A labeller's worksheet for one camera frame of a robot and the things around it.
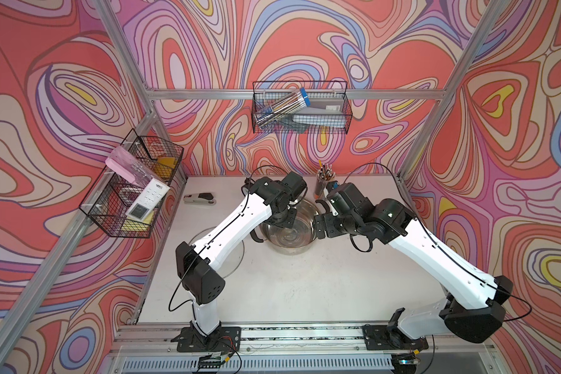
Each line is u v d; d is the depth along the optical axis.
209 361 0.72
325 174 0.99
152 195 0.69
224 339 0.73
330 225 0.61
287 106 0.78
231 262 0.91
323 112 0.88
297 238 0.98
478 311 0.40
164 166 0.78
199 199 1.08
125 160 0.68
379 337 0.72
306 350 0.73
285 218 0.67
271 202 0.51
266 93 0.88
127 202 0.74
